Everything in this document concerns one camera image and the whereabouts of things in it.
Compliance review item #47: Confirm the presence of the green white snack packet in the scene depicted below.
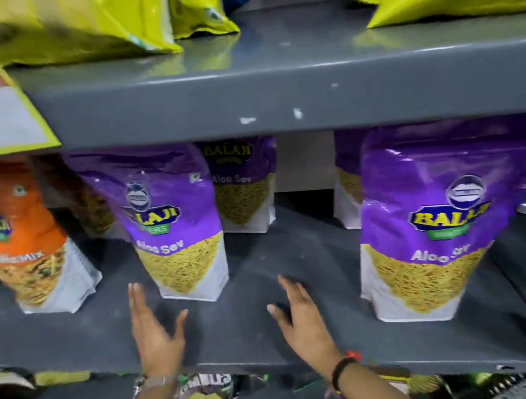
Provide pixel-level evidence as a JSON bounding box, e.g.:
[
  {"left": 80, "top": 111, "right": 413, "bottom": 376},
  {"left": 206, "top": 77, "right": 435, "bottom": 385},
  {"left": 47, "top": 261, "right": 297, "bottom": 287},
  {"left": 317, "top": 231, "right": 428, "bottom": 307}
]
[{"left": 165, "top": 366, "right": 240, "bottom": 399}]

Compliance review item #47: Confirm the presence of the black wristband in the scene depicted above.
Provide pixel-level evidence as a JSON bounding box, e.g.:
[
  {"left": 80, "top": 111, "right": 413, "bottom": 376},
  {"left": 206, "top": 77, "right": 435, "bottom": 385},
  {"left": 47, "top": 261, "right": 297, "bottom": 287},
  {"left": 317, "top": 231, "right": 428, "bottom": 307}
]
[{"left": 327, "top": 354, "right": 364, "bottom": 392}]

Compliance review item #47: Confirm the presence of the person's right hand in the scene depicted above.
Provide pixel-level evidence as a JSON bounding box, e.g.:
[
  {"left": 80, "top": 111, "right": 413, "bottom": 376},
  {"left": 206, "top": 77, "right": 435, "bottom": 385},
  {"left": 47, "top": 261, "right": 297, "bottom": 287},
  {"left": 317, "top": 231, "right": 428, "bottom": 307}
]
[{"left": 262, "top": 266, "right": 353, "bottom": 386}]

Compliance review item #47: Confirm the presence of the person's right forearm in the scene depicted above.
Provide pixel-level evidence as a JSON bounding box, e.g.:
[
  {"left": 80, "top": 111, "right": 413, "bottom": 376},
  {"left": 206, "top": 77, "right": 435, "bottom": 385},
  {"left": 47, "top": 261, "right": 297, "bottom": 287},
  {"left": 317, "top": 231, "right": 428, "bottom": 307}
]
[{"left": 331, "top": 349, "right": 431, "bottom": 399}]

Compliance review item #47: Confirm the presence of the silver wrist bracelet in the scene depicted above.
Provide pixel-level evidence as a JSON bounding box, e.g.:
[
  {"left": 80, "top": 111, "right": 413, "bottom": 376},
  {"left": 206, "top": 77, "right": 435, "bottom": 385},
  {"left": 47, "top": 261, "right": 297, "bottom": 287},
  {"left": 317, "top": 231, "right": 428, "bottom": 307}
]
[{"left": 129, "top": 370, "right": 181, "bottom": 399}]

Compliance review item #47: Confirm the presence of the person's left hand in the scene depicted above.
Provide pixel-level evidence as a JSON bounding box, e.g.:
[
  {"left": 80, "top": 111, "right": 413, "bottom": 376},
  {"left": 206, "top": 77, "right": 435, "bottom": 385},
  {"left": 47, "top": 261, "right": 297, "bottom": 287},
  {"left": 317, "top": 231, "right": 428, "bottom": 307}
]
[{"left": 124, "top": 275, "right": 198, "bottom": 382}]

